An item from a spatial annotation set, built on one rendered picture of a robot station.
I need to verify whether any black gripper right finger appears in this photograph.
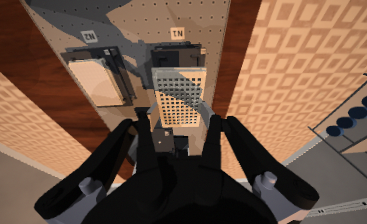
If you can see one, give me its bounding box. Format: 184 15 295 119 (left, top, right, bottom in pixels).
193 101 319 224

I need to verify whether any grey label with black text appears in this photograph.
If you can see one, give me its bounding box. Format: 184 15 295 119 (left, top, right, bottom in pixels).
81 30 98 43

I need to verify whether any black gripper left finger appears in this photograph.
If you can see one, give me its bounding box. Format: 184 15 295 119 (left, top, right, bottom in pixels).
34 102 164 224

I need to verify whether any tan square label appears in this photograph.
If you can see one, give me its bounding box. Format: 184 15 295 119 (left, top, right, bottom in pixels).
171 27 184 40

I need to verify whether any white well plate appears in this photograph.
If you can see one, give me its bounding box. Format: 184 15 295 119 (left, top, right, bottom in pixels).
152 67 206 127

